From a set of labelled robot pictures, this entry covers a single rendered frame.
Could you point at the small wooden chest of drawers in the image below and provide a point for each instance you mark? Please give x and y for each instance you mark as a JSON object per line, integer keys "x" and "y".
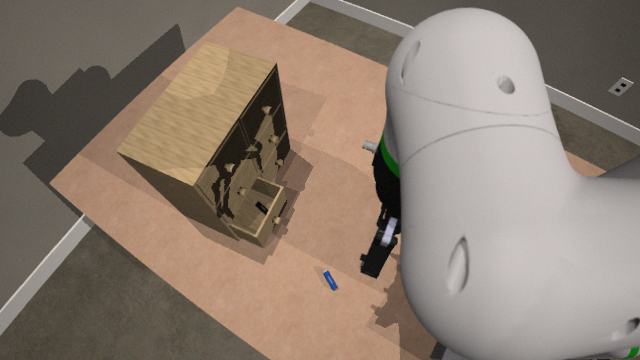
{"x": 177, "y": 138}

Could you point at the blue aa battery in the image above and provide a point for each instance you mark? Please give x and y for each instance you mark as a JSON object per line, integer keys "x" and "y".
{"x": 330, "y": 280}

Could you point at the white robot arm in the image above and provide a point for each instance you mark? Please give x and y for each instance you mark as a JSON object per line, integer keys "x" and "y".
{"x": 507, "y": 253}

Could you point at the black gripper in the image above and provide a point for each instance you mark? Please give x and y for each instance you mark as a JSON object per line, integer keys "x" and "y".
{"x": 384, "y": 241}

